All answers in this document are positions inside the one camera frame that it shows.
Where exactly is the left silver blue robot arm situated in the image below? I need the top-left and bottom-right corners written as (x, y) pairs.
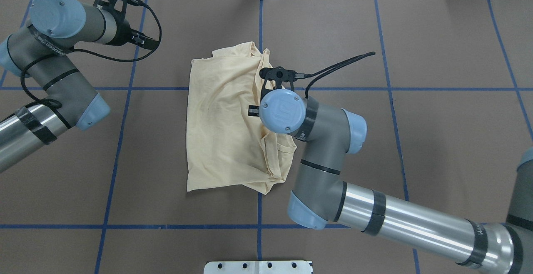
top-left (1, 0), bottom-right (162, 172)

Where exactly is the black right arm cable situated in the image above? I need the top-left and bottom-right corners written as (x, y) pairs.
top-left (294, 52), bottom-right (376, 100)

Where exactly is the beige long-sleeve graphic shirt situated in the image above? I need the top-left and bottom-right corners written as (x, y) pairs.
top-left (186, 41), bottom-right (297, 194)

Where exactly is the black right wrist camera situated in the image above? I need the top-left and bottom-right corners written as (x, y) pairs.
top-left (259, 67), bottom-right (308, 100)

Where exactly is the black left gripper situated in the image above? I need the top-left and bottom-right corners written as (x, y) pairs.
top-left (113, 20), bottom-right (160, 51)

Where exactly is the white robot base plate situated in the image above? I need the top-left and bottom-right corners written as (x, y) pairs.
top-left (203, 259), bottom-right (314, 274)

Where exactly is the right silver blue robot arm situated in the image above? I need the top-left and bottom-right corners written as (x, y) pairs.
top-left (257, 90), bottom-right (532, 274)

